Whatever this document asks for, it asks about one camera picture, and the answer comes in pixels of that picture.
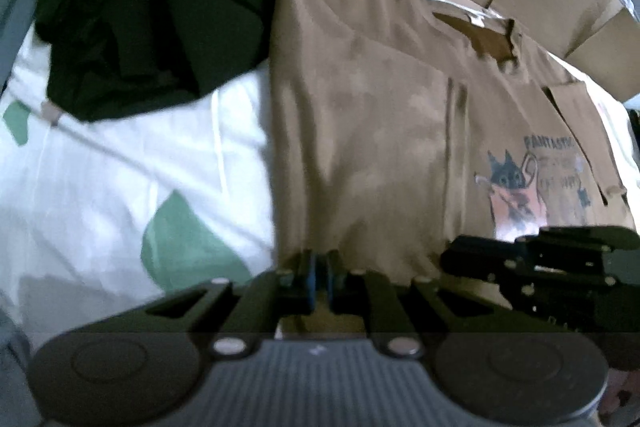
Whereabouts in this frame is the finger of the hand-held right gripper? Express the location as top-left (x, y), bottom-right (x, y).
top-left (440, 234), bottom-right (526, 283)

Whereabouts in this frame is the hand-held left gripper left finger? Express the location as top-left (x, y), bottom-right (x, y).
top-left (147, 251), bottom-right (317, 355)

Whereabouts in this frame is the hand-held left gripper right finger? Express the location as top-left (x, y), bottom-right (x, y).
top-left (325, 251), bottom-right (501, 355)

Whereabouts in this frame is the brown printed t-shirt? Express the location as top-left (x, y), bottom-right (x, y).
top-left (269, 0), bottom-right (637, 339)

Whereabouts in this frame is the white printed blanket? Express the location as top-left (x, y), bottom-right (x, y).
top-left (0, 0), bottom-right (640, 350)

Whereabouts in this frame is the black garment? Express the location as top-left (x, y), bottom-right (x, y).
top-left (34, 0), bottom-right (352, 124)

